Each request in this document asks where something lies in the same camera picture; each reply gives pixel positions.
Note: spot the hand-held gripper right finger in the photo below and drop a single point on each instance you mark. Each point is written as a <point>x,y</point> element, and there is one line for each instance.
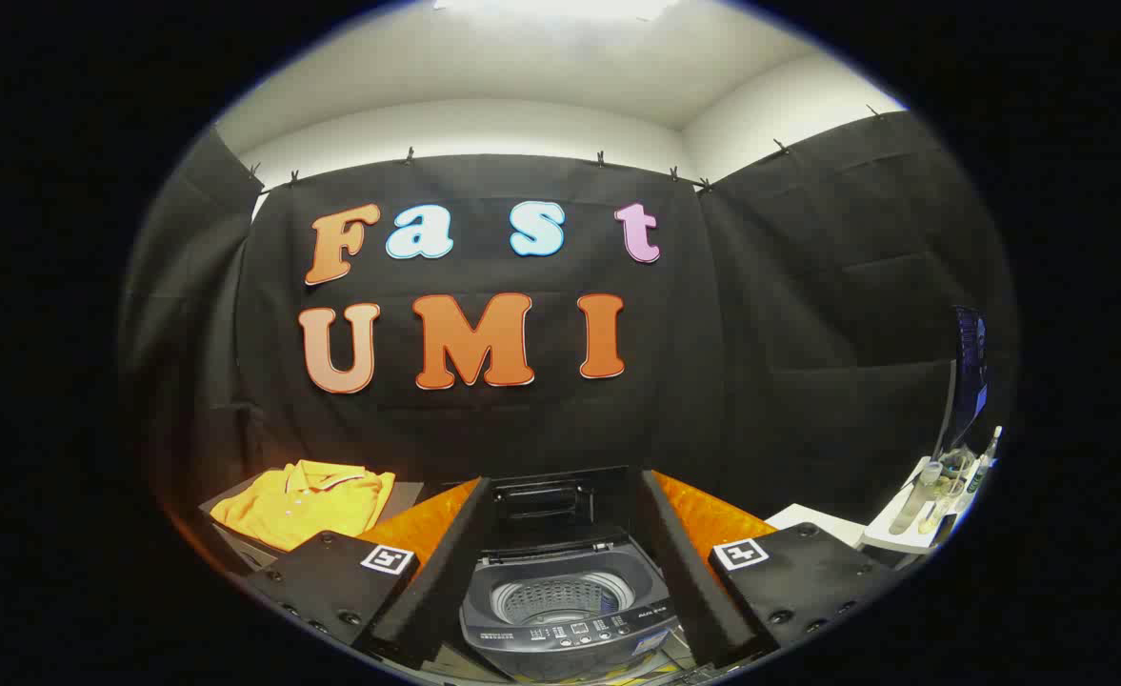
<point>689,581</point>

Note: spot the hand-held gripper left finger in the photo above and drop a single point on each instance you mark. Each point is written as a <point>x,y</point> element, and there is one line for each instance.
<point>446,581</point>

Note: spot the grey washing machine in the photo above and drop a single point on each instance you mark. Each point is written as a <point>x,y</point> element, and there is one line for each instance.
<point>560,634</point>

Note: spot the yellow polo shirt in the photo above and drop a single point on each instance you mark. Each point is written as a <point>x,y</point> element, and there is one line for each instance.
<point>303,500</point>

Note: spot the grey cabinet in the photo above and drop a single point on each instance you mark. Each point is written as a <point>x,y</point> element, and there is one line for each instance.
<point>406,495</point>

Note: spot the white tray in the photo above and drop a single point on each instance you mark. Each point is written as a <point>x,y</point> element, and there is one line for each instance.
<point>903,538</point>

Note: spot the clear glass bottle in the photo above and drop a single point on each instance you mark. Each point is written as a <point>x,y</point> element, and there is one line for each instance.
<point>912,500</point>

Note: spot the computer monitor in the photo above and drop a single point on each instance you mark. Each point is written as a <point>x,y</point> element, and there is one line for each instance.
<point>968,372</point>

